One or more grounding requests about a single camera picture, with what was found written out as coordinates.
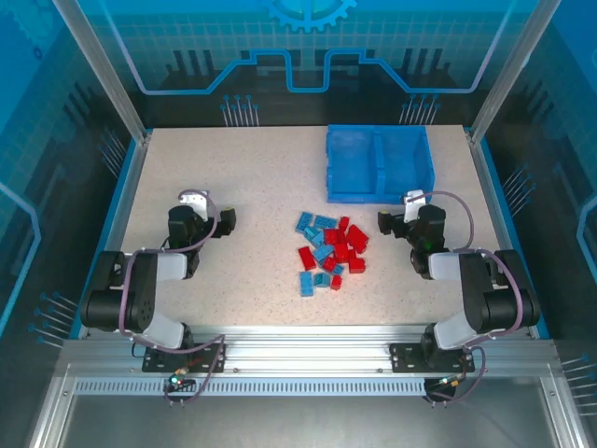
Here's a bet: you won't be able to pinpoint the blue two-compartment plastic bin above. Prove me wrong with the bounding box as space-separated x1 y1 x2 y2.
325 123 438 205

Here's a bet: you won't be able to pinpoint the small circuit board with LEDs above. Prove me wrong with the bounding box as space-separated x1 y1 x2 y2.
436 372 467 391
168 368 195 391

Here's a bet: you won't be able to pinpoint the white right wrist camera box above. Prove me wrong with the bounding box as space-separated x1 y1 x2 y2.
402 189 427 224

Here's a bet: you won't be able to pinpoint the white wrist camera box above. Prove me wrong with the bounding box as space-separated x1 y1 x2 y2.
402 189 427 224
179 189 210 219

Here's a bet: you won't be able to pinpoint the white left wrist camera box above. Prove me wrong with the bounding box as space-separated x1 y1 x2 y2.
179 189 210 219

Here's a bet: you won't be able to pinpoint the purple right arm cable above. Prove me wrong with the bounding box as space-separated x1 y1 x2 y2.
404 190 525 405

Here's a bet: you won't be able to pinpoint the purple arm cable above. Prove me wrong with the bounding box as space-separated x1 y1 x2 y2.
404 190 525 405
118 189 228 404

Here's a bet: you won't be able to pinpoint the aluminium table side rail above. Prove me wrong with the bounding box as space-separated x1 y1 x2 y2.
69 133 153 342
468 130 551 340

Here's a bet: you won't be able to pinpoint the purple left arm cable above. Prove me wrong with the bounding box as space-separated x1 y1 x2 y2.
118 189 228 404

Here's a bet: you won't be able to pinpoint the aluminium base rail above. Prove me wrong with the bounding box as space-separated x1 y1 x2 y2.
60 324 559 379

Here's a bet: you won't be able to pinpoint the blue printed enclosure panel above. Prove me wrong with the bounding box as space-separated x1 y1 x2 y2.
0 0 141 351
74 0 528 130
484 0 597 374

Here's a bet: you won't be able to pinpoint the aluminium frame post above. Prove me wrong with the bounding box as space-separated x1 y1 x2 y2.
51 0 153 144
469 0 551 144

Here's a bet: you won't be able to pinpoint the slotted grey cable duct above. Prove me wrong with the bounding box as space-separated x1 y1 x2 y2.
73 378 549 399

